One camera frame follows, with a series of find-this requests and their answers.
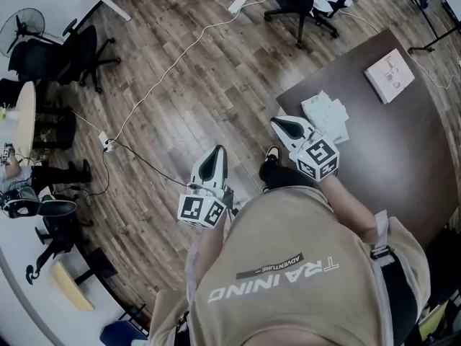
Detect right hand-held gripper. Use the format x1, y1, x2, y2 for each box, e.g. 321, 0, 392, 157
270, 115, 341, 183

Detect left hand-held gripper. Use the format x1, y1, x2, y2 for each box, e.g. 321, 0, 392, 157
176, 145, 236, 230

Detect person's left forearm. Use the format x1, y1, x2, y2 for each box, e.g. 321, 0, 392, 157
193, 210, 232, 291

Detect person's right forearm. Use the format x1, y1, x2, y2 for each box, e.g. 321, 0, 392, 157
316, 174, 380, 245

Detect person's black and white shoe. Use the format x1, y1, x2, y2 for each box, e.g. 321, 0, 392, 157
264, 145, 282, 164

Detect person's black trousers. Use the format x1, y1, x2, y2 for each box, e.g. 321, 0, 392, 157
259, 156, 320, 194

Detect small white power socket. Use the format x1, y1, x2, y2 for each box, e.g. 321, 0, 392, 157
97, 130, 117, 154

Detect flat white cardboard box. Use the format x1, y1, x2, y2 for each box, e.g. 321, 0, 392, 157
363, 48, 416, 105

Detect person's beige printed shirt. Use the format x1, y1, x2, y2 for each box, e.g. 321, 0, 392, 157
148, 185, 432, 346

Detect black stool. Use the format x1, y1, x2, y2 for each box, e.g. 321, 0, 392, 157
32, 105, 78, 151

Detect black swivel chair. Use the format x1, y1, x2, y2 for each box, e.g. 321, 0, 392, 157
24, 207, 95, 286

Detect black mesh office chair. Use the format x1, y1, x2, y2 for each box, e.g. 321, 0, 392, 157
7, 18, 122, 94

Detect beige wooden desk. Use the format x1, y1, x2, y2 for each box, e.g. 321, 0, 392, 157
49, 259, 96, 312

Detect black stand with legs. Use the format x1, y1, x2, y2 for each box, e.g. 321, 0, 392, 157
395, 0, 461, 55

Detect blue bin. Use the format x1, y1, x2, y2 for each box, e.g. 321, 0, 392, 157
99, 319, 149, 346

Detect round beige table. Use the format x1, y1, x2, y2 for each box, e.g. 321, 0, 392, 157
15, 81, 37, 162

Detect black standing fan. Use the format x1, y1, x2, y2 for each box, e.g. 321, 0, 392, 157
0, 7, 66, 58

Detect black floor cable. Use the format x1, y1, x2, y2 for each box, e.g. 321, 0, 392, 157
53, 138, 192, 200

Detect long white cable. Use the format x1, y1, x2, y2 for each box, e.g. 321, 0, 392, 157
107, 0, 274, 147

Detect grey shoulder strap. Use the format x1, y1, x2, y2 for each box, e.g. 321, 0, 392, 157
369, 209, 395, 270

